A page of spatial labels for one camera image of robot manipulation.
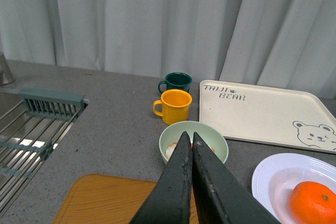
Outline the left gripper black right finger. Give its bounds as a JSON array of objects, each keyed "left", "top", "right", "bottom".
[{"left": 192, "top": 132, "right": 279, "bottom": 223}]

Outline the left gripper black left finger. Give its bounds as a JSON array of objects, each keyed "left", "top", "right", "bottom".
[{"left": 130, "top": 132, "right": 193, "bottom": 223}]

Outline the white round plate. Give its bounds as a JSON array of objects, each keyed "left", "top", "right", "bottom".
[{"left": 251, "top": 153, "right": 335, "bottom": 223}]

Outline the orange mandarin fruit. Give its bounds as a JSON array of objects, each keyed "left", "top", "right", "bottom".
[{"left": 289, "top": 181, "right": 335, "bottom": 223}]

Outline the fake fried egg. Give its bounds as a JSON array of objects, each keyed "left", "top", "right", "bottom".
[{"left": 165, "top": 142, "right": 215, "bottom": 160}]

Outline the light green bowl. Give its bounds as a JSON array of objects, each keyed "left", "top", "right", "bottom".
[{"left": 159, "top": 121, "right": 229, "bottom": 165}]

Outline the wooden cutting board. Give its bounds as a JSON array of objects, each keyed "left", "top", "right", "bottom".
[{"left": 52, "top": 173, "right": 199, "bottom": 224}]

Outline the yellow mug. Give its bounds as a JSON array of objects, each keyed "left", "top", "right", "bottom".
[{"left": 153, "top": 89, "right": 193, "bottom": 125}]

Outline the beige bear serving tray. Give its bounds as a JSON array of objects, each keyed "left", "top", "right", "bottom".
[{"left": 199, "top": 80, "right": 335, "bottom": 154}]

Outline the dark green mug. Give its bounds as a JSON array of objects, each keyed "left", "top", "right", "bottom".
[{"left": 157, "top": 72, "right": 193, "bottom": 94}]

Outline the green sink drying rack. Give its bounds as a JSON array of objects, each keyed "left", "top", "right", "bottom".
[{"left": 1, "top": 88, "right": 88, "bottom": 214}]

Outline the grey curtain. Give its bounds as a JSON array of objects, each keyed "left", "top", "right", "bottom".
[{"left": 1, "top": 0, "right": 335, "bottom": 98}]

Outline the metal faucet base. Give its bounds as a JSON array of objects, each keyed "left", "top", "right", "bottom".
[{"left": 0, "top": 52, "right": 16, "bottom": 86}]

